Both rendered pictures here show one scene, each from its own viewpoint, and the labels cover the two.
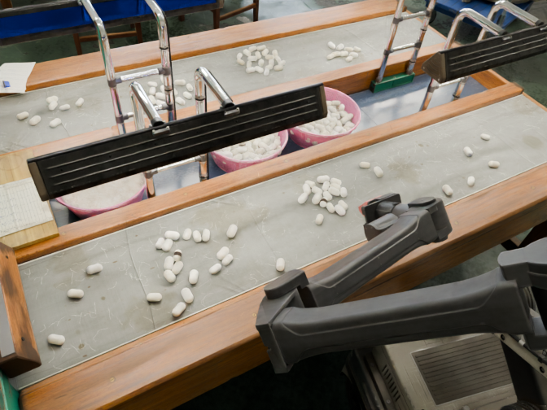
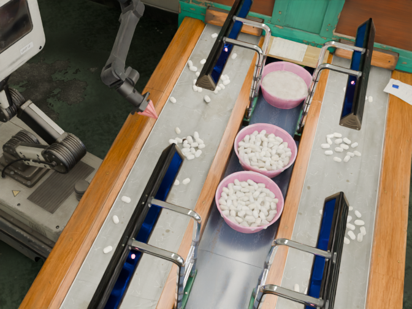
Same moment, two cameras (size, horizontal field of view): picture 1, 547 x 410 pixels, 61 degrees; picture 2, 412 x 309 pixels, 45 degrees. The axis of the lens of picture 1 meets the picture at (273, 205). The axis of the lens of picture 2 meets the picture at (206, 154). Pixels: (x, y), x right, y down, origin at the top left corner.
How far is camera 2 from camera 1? 2.30 m
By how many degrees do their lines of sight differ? 74
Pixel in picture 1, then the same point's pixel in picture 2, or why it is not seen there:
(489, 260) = not seen: outside the picture
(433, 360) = (81, 172)
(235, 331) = (162, 66)
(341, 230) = (163, 135)
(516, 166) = (90, 265)
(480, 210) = (97, 192)
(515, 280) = not seen: outside the picture
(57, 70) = (399, 111)
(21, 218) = (278, 47)
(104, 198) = (273, 81)
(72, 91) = (375, 112)
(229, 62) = (355, 205)
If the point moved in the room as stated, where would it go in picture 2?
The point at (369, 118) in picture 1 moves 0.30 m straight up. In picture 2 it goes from (228, 257) to (238, 215)
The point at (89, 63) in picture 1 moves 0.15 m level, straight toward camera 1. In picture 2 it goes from (398, 127) to (366, 116)
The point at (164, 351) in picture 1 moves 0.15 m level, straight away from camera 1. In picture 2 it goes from (178, 48) to (205, 59)
